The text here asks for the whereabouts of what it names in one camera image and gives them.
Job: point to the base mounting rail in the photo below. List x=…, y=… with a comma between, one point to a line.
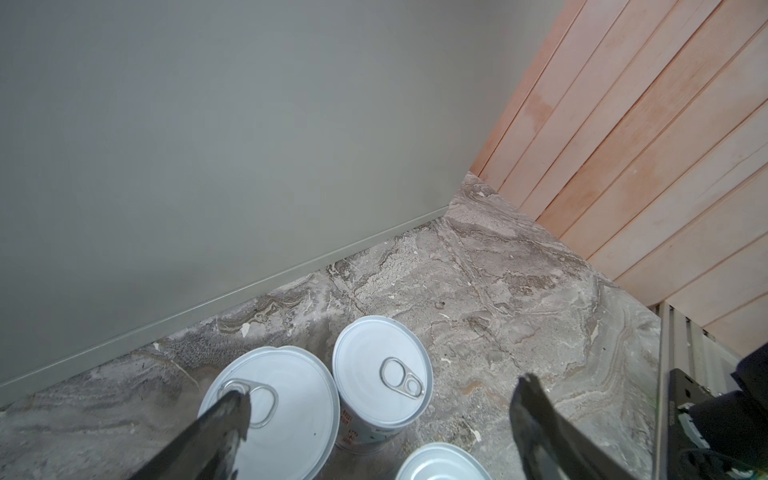
x=711, y=408

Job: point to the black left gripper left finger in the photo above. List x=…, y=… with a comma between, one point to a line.
x=207, y=448

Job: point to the grey metal cabinet box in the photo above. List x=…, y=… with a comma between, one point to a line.
x=162, y=161

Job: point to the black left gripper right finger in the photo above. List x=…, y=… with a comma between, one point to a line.
x=549, y=446

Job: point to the pull-tab can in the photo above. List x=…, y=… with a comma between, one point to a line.
x=295, y=412
x=441, y=461
x=385, y=381

